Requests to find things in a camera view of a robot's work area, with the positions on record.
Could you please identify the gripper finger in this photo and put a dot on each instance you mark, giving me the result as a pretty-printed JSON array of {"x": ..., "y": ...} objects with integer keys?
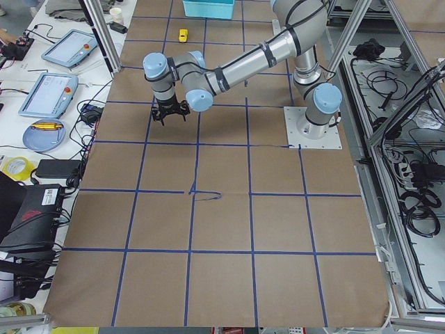
[
  {"x": 183, "y": 110},
  {"x": 158, "y": 117}
]

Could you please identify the black power brick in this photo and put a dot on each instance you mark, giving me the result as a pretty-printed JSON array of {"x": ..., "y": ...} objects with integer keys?
[{"x": 57, "y": 168}]

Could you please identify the yellow tape roll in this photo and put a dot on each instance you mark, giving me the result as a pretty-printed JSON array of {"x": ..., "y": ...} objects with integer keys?
[{"x": 18, "y": 168}]

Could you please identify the upper teach pendant tablet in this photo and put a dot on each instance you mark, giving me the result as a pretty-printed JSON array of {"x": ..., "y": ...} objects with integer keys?
[{"x": 71, "y": 49}]

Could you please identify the yellow beetle toy car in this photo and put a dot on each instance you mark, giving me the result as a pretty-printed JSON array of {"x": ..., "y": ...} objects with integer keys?
[{"x": 183, "y": 35}]

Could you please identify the teach pendant tablet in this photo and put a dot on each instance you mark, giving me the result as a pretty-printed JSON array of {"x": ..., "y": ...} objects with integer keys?
[
  {"x": 71, "y": 49},
  {"x": 50, "y": 96}
]

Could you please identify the square robot base plate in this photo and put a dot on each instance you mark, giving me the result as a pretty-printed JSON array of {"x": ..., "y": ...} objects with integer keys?
[{"x": 301, "y": 134}]

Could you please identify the blue plate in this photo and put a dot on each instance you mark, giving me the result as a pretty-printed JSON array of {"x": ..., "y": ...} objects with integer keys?
[{"x": 44, "y": 135}]

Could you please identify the black computer box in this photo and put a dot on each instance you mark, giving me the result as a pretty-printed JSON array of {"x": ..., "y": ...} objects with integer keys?
[{"x": 28, "y": 215}]

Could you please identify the aluminium frame post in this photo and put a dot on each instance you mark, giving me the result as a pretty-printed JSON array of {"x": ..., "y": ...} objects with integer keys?
[{"x": 92, "y": 9}]

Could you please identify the lower teach pendant tablet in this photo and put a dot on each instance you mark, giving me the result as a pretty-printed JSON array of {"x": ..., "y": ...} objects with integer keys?
[{"x": 50, "y": 96}]

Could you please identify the paper cup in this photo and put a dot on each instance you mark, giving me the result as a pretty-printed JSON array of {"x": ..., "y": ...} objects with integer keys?
[{"x": 116, "y": 15}]

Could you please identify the turquoise plastic bin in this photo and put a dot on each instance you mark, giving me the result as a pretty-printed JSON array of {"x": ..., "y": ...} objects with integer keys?
[{"x": 214, "y": 9}]

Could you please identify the grey cloth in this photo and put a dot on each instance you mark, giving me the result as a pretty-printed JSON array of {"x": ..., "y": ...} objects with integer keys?
[{"x": 65, "y": 9}]

